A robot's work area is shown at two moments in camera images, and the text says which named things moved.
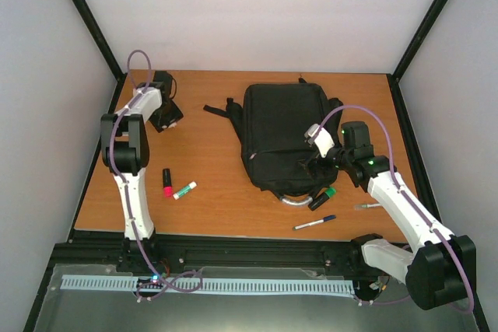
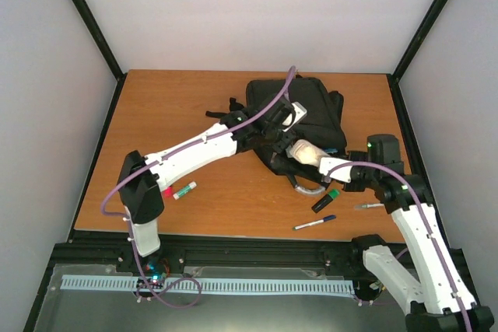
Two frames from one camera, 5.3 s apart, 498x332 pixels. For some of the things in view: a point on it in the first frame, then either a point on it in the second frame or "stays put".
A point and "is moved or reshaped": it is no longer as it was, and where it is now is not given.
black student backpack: x=272 y=120 is moved or reshaped
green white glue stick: x=184 y=190 stays put
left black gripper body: x=166 y=116 to x=279 y=145
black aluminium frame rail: x=115 y=249 stays put
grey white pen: x=366 y=205 stays put
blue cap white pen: x=309 y=224 stays put
